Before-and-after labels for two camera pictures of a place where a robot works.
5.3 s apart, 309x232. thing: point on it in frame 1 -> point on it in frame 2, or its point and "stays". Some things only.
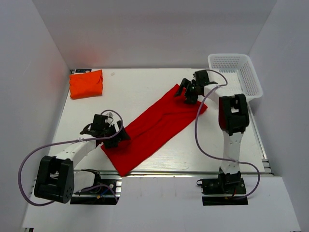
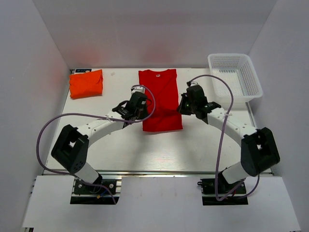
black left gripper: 123,137 -> 145,113
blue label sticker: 83,70 stays
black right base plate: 213,194 stays
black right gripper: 186,83 -> 181,108
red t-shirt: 169,114 -> 161,87
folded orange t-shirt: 86,84 stays
